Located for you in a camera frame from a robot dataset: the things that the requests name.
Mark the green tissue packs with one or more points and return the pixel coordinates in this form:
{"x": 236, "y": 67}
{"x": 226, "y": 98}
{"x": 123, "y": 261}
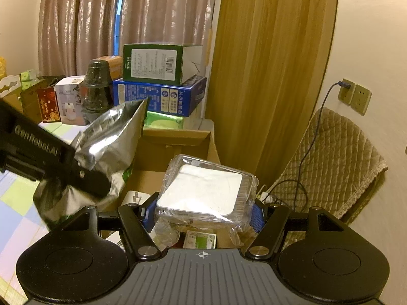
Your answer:
{"x": 28, "y": 79}

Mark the light green tissue pack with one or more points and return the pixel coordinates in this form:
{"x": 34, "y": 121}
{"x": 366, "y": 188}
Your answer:
{"x": 168, "y": 121}

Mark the yellow plastic bag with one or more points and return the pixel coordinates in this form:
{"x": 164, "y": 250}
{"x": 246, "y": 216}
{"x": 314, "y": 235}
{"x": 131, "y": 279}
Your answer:
{"x": 2, "y": 66}

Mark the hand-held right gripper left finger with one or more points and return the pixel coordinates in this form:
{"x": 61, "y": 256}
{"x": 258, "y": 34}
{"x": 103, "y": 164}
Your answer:
{"x": 149, "y": 214}

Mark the chair with quilted cover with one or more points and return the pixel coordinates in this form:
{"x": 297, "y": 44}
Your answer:
{"x": 337, "y": 165}

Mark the stacked black flower pots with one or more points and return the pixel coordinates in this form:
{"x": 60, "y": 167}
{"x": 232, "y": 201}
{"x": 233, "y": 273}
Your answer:
{"x": 97, "y": 85}

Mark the beige curtains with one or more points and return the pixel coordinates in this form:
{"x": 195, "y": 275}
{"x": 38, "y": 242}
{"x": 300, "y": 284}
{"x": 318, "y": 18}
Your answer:
{"x": 127, "y": 9}

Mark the silver foil bag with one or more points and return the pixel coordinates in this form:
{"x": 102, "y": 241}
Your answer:
{"x": 108, "y": 139}

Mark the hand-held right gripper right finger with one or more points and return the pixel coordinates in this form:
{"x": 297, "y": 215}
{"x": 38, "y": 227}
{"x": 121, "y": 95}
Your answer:
{"x": 257, "y": 217}

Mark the red gift box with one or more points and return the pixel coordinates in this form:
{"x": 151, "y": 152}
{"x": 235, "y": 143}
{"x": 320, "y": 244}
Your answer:
{"x": 47, "y": 106}

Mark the cardboard box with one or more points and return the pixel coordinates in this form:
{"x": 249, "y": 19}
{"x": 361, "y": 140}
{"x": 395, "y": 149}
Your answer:
{"x": 178, "y": 139}

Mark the clear clamshell package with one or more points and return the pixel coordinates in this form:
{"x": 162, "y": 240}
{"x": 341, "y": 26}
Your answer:
{"x": 203, "y": 190}

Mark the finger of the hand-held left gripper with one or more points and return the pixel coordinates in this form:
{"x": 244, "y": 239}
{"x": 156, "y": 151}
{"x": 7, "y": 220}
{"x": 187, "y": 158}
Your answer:
{"x": 86, "y": 181}

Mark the blue carton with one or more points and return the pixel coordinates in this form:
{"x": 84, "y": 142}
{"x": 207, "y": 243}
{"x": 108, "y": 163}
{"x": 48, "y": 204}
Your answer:
{"x": 159, "y": 97}

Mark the wooden wardrobe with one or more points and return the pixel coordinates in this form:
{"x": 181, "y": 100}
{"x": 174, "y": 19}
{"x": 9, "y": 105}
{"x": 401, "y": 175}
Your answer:
{"x": 270, "y": 70}

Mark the white appliance box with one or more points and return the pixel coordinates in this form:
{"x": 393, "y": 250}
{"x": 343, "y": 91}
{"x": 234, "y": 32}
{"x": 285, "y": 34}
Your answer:
{"x": 70, "y": 101}

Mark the white ornate cutout board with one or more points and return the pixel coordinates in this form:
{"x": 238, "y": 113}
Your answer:
{"x": 9, "y": 85}

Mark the brown box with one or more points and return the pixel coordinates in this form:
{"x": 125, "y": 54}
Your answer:
{"x": 114, "y": 65}

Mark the beige wall outlet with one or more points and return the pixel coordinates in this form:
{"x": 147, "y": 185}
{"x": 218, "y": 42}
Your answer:
{"x": 362, "y": 100}

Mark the dark green carton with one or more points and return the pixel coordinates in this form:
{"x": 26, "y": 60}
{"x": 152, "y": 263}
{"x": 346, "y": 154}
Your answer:
{"x": 152, "y": 63}

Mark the wall outlet with plug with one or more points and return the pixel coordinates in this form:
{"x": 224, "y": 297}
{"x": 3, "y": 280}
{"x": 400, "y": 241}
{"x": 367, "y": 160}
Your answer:
{"x": 346, "y": 92}

